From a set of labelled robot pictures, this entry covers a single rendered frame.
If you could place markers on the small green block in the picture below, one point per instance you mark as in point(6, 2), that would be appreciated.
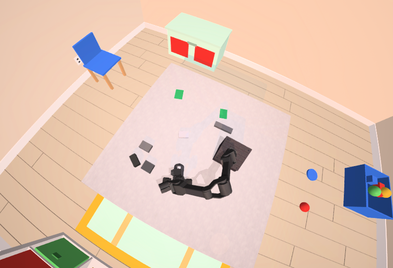
point(223, 113)

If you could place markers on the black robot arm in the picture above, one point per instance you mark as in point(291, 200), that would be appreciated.
point(179, 186)

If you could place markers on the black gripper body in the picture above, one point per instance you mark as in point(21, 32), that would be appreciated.
point(188, 181)

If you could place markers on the flat green rectangular plate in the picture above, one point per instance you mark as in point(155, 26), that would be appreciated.
point(178, 94)

